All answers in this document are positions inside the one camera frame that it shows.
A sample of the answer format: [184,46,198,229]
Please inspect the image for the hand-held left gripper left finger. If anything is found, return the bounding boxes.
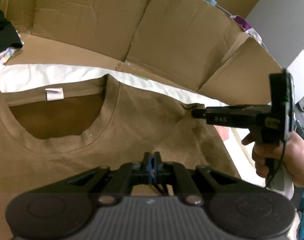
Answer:
[67,152,152,205]

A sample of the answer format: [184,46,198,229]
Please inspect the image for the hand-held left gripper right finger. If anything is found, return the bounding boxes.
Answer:
[153,151,240,205]

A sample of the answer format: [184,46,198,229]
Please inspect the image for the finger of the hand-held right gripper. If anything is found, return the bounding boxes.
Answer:
[191,106,255,119]

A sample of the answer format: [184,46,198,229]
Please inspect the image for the brown printed t-shirt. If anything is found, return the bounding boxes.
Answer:
[0,74,242,240]

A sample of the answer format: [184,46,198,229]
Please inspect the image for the person's right hand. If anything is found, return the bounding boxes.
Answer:
[242,131,304,188]

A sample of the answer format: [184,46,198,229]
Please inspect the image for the purple packet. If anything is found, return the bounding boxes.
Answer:
[229,15,264,48]

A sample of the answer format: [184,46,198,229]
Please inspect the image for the brown cardboard sheet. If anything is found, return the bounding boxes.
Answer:
[0,0,290,98]

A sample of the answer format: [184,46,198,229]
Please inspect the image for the white printed bedsheet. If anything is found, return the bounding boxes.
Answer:
[0,64,295,200]

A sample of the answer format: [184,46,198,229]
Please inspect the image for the pastel patterned cloth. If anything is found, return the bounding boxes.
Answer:
[0,46,18,65]

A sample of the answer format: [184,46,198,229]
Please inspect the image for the black garment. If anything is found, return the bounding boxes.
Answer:
[0,7,23,55]

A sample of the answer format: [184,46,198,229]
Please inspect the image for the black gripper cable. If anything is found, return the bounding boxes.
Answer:
[266,140,286,189]

